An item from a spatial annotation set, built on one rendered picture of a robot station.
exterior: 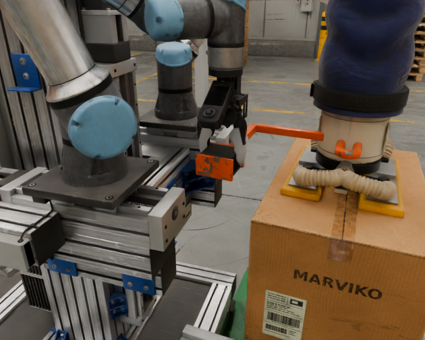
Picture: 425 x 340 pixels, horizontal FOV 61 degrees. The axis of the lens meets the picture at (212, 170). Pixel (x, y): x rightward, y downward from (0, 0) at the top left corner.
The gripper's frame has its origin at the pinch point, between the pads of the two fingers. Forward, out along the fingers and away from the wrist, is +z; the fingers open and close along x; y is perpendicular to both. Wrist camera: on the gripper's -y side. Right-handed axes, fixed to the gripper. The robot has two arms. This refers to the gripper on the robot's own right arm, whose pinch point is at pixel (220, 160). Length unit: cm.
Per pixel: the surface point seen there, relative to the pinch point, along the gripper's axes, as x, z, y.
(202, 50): 137, 17, 295
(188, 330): 5.3, 46.4, -9.1
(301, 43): 147, 76, 943
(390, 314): -41, 30, -1
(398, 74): -33.7, -17.5, 22.3
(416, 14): -35, -30, 23
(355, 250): -31.0, 15.2, -1.1
